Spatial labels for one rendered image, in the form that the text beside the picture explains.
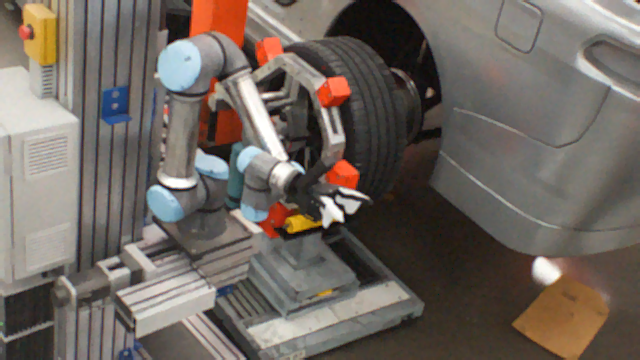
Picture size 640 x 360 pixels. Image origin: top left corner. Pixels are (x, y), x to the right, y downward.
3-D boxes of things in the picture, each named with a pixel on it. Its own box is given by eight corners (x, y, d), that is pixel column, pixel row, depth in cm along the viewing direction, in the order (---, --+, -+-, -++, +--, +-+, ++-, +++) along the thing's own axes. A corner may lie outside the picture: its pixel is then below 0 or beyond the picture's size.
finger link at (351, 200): (366, 214, 208) (331, 207, 206) (373, 194, 205) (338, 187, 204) (368, 220, 205) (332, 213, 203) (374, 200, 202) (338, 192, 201)
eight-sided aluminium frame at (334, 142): (326, 230, 302) (355, 100, 273) (311, 234, 298) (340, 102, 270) (251, 156, 337) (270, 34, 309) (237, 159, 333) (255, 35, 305)
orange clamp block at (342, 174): (340, 176, 290) (355, 189, 284) (323, 180, 286) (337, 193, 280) (344, 159, 287) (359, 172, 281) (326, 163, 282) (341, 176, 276)
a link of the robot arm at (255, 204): (281, 211, 222) (287, 177, 216) (256, 228, 213) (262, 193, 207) (258, 198, 225) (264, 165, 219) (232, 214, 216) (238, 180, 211)
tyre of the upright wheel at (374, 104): (320, 208, 348) (423, 199, 293) (274, 220, 335) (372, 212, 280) (290, 55, 346) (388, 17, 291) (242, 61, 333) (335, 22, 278)
